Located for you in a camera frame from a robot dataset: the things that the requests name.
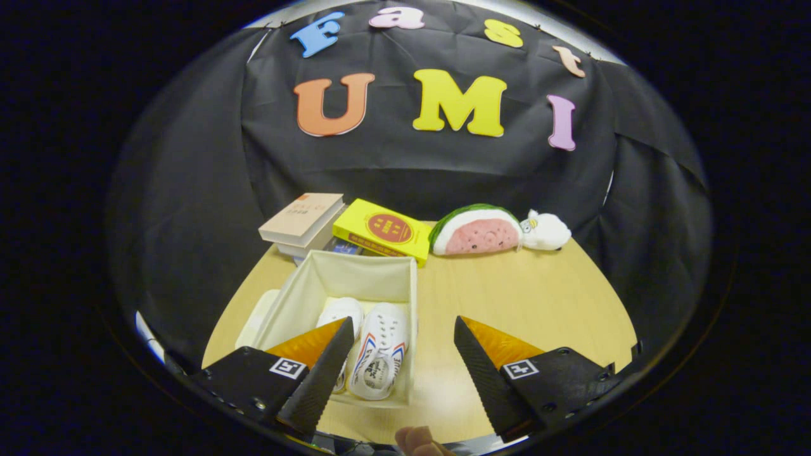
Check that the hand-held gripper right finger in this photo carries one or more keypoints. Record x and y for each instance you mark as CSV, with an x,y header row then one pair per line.
x,y
488,383

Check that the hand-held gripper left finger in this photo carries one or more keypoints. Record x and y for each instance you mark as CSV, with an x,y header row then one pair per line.
x,y
320,383

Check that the white striped shoe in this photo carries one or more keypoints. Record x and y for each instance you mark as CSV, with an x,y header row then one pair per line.
x,y
339,311
383,329

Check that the beige fabric storage box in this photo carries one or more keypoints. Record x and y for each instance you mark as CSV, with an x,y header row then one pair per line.
x,y
355,278

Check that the white book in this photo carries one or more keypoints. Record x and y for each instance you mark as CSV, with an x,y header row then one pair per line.
x,y
317,240

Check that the watermelon slice plush toy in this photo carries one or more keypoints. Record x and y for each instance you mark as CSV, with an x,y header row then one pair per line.
x,y
475,234

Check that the white plush toy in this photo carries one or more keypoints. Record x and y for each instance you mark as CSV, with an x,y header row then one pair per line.
x,y
548,231

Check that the yellow book with red circle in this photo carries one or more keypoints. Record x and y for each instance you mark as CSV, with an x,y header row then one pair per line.
x,y
380,228

